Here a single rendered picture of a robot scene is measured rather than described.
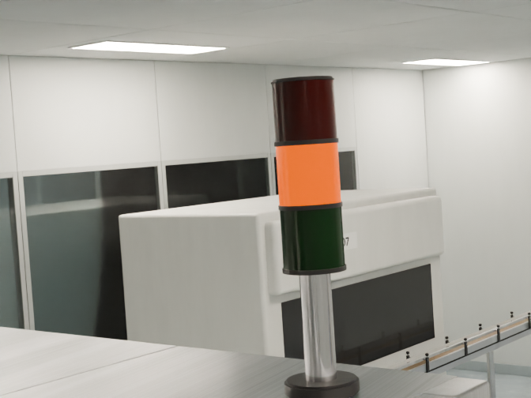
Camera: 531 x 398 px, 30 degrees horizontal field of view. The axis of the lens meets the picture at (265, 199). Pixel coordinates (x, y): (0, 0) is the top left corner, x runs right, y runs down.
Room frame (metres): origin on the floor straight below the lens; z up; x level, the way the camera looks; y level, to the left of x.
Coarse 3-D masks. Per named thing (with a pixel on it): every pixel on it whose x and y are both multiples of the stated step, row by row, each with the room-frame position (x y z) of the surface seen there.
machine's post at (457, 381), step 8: (440, 384) 0.79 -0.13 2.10; (448, 384) 0.78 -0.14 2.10; (456, 384) 0.78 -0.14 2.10; (464, 384) 0.78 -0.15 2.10; (472, 384) 0.78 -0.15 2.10; (480, 384) 0.78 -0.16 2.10; (488, 384) 0.79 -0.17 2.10; (424, 392) 0.76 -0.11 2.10; (432, 392) 0.76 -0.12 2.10; (440, 392) 0.76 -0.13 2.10; (448, 392) 0.76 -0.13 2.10; (456, 392) 0.76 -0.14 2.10; (464, 392) 0.76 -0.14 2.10; (472, 392) 0.76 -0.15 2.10; (480, 392) 0.78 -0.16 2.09; (488, 392) 0.79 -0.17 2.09
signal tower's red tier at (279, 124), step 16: (320, 80) 0.76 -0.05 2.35; (288, 96) 0.76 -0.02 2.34; (304, 96) 0.76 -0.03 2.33; (320, 96) 0.76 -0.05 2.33; (288, 112) 0.76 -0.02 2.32; (304, 112) 0.76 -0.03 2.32; (320, 112) 0.76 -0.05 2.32; (288, 128) 0.76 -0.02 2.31; (304, 128) 0.76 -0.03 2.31; (320, 128) 0.76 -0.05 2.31; (336, 128) 0.77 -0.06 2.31
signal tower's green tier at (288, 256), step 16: (336, 208) 0.76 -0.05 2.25; (288, 224) 0.76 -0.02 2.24; (304, 224) 0.76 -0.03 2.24; (320, 224) 0.76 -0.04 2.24; (336, 224) 0.76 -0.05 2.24; (288, 240) 0.76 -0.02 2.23; (304, 240) 0.76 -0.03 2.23; (320, 240) 0.76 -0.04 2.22; (336, 240) 0.76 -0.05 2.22; (288, 256) 0.77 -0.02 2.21; (304, 256) 0.76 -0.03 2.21; (320, 256) 0.76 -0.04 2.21; (336, 256) 0.76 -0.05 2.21
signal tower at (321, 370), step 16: (288, 80) 0.76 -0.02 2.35; (304, 80) 0.76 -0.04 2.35; (288, 144) 0.76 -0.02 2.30; (304, 144) 0.75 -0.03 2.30; (288, 208) 0.76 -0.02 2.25; (304, 208) 0.76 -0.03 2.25; (320, 208) 0.76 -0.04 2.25; (288, 272) 0.77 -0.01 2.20; (304, 272) 0.76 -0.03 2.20; (320, 272) 0.75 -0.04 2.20; (304, 288) 0.77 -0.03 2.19; (320, 288) 0.77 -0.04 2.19; (304, 304) 0.77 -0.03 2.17; (320, 304) 0.77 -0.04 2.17; (304, 320) 0.77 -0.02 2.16; (320, 320) 0.77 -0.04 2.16; (304, 336) 0.77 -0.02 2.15; (320, 336) 0.77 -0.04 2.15; (304, 352) 0.78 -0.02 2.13; (320, 352) 0.77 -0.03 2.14; (320, 368) 0.77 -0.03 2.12; (336, 368) 0.78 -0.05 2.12; (288, 384) 0.77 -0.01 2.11; (304, 384) 0.76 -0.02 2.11; (320, 384) 0.76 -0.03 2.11; (336, 384) 0.76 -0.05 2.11; (352, 384) 0.76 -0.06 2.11
